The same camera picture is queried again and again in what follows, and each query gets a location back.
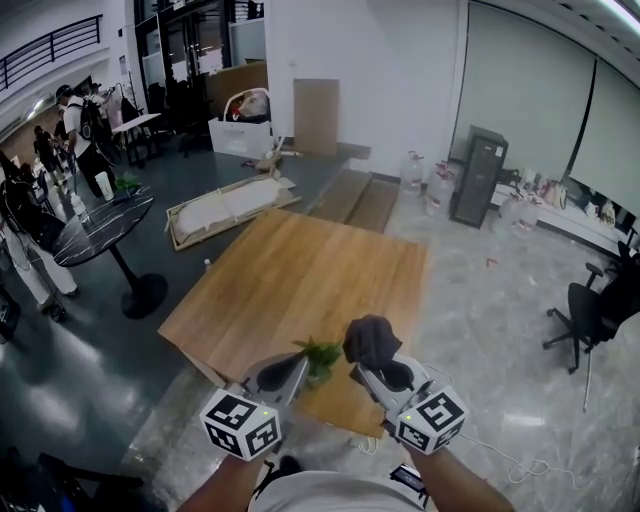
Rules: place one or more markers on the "person's right forearm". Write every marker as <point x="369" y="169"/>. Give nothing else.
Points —
<point x="450" y="480"/>

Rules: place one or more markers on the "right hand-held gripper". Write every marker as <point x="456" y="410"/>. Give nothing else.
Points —
<point x="432" y="420"/>

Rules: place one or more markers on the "black framed glass door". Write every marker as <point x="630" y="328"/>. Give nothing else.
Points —
<point x="200" y="40"/>

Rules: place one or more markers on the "white cup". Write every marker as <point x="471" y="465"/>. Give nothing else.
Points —
<point x="104" y="186"/>

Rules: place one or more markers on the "person's left forearm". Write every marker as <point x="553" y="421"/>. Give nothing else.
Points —
<point x="225" y="487"/>

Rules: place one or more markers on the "clear plastic bottle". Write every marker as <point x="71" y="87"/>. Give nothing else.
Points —
<point x="80" y="210"/>

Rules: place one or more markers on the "small white table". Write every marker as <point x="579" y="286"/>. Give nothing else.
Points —
<point x="136" y="122"/>

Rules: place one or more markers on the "clear water jug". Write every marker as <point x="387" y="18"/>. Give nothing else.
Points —
<point x="413" y="175"/>
<point x="520" y="215"/>
<point x="441" y="192"/>

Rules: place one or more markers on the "small green potted plant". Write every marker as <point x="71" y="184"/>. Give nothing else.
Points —
<point x="128" y="182"/>

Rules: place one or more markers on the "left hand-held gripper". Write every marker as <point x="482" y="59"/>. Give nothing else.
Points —
<point x="240" y="425"/>

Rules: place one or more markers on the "wooden frame with white panel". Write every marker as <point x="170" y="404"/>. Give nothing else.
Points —
<point x="225" y="207"/>

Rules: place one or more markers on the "green leafy plant white pot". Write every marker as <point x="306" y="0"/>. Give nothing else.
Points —
<point x="320" y="357"/>

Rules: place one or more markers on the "black stair railing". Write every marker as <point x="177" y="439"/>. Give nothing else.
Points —
<point x="50" y="50"/>

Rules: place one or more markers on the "round black pedestal table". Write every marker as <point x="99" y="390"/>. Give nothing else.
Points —
<point x="105" y="225"/>

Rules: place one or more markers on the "dark grey cloth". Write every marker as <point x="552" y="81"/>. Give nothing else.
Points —
<point x="372" y="340"/>

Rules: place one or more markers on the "stack of wooden planks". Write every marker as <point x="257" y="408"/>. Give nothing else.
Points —
<point x="360" y="200"/>

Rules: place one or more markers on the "black metal cabinet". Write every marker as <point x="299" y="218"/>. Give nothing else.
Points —
<point x="477" y="175"/>

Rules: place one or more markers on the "small black screen device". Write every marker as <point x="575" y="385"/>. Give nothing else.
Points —
<point x="407" y="479"/>

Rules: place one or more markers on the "person's white shirt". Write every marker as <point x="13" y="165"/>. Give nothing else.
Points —
<point x="340" y="495"/>

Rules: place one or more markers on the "white window blind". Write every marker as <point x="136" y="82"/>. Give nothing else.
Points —
<point x="525" y="90"/>
<point x="615" y="135"/>

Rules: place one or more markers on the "black office chair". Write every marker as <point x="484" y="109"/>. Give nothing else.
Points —
<point x="585" y="310"/>

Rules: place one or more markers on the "large brown cardboard sheet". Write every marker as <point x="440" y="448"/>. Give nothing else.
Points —
<point x="235" y="82"/>

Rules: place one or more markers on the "brown cardboard board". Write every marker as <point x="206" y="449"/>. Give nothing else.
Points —
<point x="316" y="117"/>

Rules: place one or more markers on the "thin white rod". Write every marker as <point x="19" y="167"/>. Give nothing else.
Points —
<point x="589" y="380"/>

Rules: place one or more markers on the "white low bench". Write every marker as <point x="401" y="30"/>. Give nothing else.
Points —
<point x="565" y="220"/>

